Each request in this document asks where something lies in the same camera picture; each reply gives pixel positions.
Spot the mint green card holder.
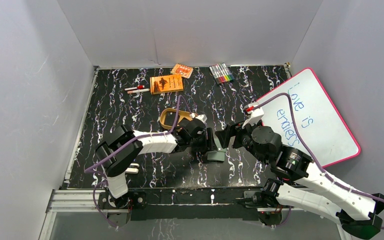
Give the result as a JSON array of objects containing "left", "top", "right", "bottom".
[{"left": 206, "top": 148, "right": 227, "bottom": 163}]

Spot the white clip block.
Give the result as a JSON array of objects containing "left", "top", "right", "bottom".
[{"left": 125, "top": 163, "right": 140, "bottom": 174}]

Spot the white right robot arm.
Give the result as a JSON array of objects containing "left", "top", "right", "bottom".
[{"left": 215, "top": 122, "right": 384, "bottom": 240}]

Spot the red capped marker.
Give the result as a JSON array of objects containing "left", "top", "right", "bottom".
[{"left": 124, "top": 85, "right": 145, "bottom": 91}]

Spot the pink framed whiteboard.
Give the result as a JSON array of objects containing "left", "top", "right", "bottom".
[{"left": 257, "top": 68, "right": 361, "bottom": 167}]

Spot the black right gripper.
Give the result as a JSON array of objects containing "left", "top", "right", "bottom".
[{"left": 214, "top": 116, "right": 269, "bottom": 166}]

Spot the small orange card box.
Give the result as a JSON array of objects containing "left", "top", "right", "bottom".
[{"left": 171, "top": 63, "right": 194, "bottom": 79}]

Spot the white marker pen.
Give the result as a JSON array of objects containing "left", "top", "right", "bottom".
[{"left": 127, "top": 88, "right": 150, "bottom": 94}]

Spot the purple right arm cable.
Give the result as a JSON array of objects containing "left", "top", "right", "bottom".
[{"left": 249, "top": 92, "right": 384, "bottom": 230}]

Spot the orange book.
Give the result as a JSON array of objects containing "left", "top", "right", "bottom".
[{"left": 150, "top": 74, "right": 184, "bottom": 95}]

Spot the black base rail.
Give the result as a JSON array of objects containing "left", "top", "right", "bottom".
[{"left": 95, "top": 187, "right": 291, "bottom": 226}]

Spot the coloured marker pack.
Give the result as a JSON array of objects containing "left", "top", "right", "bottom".
[{"left": 209, "top": 62, "right": 235, "bottom": 85}]

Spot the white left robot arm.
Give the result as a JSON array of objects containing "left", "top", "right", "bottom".
[{"left": 95, "top": 113, "right": 219, "bottom": 208}]

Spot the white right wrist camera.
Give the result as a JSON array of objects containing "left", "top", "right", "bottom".
[{"left": 242, "top": 102, "right": 265, "bottom": 129}]

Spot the orange oval tray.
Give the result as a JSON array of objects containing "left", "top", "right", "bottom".
[{"left": 159, "top": 108, "right": 197, "bottom": 130}]

